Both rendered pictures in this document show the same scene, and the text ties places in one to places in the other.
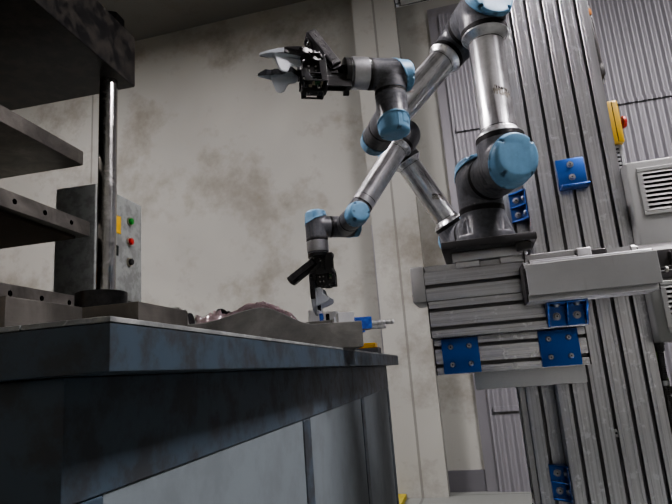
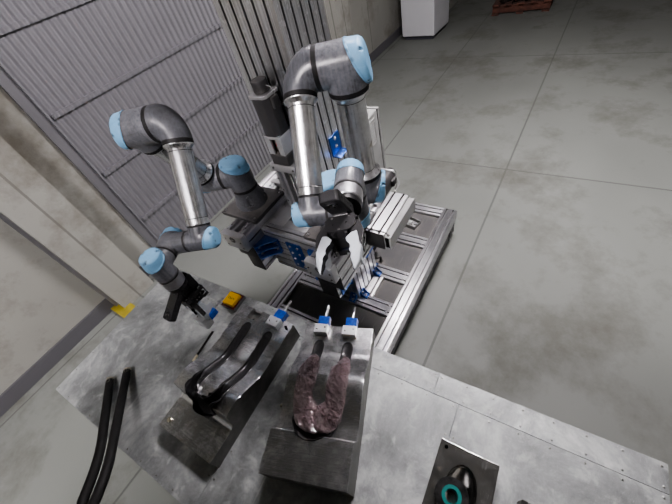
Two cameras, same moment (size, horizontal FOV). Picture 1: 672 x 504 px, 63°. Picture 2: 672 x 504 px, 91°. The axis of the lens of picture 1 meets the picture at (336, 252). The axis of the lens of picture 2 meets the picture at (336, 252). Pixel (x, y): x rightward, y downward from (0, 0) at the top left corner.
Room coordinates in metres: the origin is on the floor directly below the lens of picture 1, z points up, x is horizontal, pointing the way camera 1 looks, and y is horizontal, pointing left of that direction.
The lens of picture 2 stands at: (0.91, 0.49, 1.94)
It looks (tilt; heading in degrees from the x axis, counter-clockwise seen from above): 47 degrees down; 301
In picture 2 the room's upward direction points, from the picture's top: 18 degrees counter-clockwise
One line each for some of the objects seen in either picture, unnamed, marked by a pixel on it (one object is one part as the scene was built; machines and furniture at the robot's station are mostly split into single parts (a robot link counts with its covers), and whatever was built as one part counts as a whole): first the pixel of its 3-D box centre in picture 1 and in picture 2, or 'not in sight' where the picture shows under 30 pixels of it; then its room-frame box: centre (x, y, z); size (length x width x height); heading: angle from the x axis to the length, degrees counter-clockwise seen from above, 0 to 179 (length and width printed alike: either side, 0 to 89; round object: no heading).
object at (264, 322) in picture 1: (248, 333); (325, 394); (1.29, 0.22, 0.86); 0.50 x 0.26 x 0.11; 96
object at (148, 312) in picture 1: (106, 334); (458, 493); (0.87, 0.37, 0.84); 0.20 x 0.15 x 0.07; 79
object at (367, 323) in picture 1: (366, 323); (352, 321); (1.27, -0.06, 0.86); 0.13 x 0.05 x 0.05; 96
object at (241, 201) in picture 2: not in sight; (248, 193); (1.87, -0.50, 1.09); 0.15 x 0.15 x 0.10
